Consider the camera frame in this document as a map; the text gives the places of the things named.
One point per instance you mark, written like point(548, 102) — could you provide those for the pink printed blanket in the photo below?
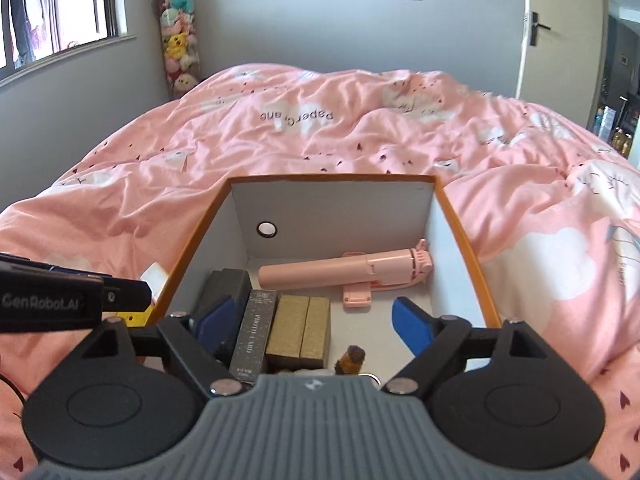
point(350, 135)

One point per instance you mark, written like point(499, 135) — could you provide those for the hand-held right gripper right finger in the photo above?
point(410, 325)

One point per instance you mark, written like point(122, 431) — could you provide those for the yellow flat piece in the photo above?
point(137, 317)

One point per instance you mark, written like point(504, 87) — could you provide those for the duck plush blue jacket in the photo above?
point(351, 357)

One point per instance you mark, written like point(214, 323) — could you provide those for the blue bottle pack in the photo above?
point(605, 120)

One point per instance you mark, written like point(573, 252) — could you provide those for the dark grey small box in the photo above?
point(232, 285)

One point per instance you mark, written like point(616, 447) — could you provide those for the window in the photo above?
point(65, 5)

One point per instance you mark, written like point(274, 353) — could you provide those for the slim dark printed box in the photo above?
point(257, 330)

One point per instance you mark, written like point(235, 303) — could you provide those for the white printed packet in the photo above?
point(155, 277)

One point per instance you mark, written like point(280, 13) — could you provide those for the pink selfie stick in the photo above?
point(325, 272)

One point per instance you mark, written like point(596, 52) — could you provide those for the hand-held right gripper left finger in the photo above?
point(217, 322)

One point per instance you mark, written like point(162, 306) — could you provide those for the white door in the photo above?
point(565, 60)

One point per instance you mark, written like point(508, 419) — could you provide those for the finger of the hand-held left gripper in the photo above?
point(127, 294)

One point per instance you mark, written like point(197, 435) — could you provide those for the yellow drink bottles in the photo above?
point(621, 141)

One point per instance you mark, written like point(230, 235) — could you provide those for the orange cardboard box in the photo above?
point(340, 210)

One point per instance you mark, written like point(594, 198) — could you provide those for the gold glitter box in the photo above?
point(300, 330)

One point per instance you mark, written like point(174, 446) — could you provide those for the clear tube of plush toys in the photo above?
point(177, 45)

